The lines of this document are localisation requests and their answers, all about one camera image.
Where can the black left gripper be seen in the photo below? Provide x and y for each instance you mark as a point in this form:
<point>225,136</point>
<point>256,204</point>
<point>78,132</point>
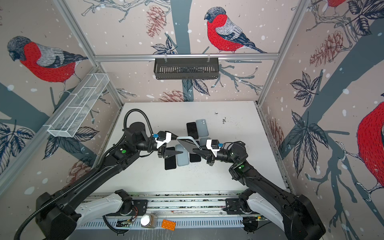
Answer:
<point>166,154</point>

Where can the small phone light case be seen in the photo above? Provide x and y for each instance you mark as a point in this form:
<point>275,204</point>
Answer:
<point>202,128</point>

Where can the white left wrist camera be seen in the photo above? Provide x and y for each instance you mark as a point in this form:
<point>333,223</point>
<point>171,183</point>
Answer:
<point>162,138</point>

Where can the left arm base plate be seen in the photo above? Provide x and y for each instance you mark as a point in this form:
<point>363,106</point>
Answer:
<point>132,208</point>

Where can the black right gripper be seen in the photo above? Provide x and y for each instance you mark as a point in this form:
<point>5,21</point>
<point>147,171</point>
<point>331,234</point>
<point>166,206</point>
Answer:
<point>208,155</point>

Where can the large phone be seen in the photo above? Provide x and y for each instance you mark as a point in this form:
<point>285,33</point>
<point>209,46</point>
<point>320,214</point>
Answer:
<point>203,141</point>

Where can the black wire wall basket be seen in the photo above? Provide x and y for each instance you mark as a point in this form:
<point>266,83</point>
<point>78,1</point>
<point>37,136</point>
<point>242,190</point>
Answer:
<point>186,69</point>

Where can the orange toy brick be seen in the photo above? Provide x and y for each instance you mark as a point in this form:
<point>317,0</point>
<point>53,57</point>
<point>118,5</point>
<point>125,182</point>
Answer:
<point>168,225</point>

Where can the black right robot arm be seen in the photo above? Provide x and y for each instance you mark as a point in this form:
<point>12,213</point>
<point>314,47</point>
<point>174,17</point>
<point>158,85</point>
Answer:
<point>295,215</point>

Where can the blue phone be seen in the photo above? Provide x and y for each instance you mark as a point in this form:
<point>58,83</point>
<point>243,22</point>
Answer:
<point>194,158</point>

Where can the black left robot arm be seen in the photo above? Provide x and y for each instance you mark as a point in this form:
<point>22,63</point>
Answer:
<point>56,214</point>

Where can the black phone table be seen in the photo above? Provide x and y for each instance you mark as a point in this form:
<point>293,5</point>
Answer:
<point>170,160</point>

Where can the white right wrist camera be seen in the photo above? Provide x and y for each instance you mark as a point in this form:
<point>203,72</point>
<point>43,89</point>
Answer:
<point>214,146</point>

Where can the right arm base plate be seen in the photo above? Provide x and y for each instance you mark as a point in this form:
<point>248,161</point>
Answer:
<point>237,207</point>

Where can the black phone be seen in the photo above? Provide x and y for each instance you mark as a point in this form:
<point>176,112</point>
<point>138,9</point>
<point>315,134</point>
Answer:
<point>189,143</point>

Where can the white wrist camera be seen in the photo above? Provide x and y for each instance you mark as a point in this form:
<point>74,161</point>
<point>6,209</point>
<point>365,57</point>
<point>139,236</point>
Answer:
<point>214,146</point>
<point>162,138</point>

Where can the white mesh wall basket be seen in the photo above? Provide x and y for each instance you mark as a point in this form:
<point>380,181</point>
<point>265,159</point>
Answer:
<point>71,118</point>

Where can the clear jar white lid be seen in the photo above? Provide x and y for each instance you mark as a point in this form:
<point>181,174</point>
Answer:
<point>148,221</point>

